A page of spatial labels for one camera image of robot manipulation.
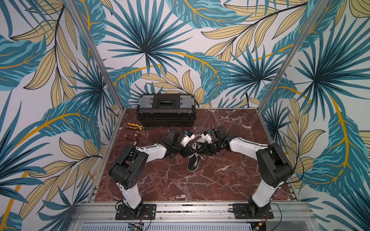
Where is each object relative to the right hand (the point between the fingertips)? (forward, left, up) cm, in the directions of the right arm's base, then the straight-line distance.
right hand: (198, 152), depth 89 cm
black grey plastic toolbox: (+25, +20, +11) cm, 34 cm away
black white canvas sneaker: (-2, +1, -1) cm, 3 cm away
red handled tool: (+15, +43, -4) cm, 45 cm away
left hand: (-1, +2, +1) cm, 3 cm away
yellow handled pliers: (+24, +41, -4) cm, 48 cm away
